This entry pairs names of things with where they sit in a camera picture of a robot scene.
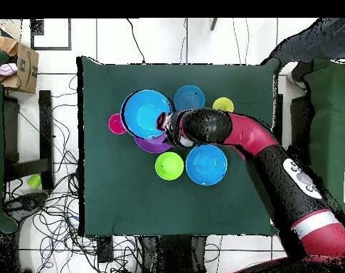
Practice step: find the large blue plastic bowl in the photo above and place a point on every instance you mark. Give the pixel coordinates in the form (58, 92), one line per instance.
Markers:
(206, 165)
(143, 113)

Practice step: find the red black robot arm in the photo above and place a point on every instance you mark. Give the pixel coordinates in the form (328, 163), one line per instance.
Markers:
(246, 133)

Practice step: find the pink cloth bundle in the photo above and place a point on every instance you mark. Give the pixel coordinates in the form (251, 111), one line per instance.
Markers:
(7, 69)

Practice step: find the pink plastic cup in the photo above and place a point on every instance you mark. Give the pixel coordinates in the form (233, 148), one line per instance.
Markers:
(115, 125)

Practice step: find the black power adapter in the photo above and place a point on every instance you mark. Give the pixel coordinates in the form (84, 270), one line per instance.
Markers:
(105, 250)

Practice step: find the green cup on floor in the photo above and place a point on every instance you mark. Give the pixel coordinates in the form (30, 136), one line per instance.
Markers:
(35, 181)

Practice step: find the dark grey machine foot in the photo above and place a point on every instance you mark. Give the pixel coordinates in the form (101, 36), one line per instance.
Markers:
(27, 202)

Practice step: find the black square frame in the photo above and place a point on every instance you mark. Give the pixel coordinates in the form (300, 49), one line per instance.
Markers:
(36, 28)

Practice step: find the dark green tablecloth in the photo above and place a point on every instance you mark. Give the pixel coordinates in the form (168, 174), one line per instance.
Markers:
(160, 204)

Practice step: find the person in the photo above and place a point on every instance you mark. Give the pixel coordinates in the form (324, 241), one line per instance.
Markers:
(317, 42)

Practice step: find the black metal stand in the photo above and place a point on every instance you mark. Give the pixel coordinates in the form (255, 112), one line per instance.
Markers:
(45, 128)

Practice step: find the purple plastic bowl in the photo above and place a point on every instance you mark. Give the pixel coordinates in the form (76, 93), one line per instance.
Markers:
(153, 145)

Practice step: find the green plastic bowl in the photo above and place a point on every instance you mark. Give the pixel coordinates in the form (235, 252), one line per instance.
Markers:
(169, 166)

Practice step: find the cardboard box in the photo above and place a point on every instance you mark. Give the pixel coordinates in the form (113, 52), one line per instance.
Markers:
(27, 76)

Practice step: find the small patterned blue bowl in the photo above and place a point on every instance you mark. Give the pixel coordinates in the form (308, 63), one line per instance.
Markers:
(189, 98)

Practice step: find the black cabinet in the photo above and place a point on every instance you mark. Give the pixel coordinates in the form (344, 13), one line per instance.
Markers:
(298, 125)

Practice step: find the yellow plastic cup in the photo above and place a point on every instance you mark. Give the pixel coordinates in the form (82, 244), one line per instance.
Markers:
(222, 103)

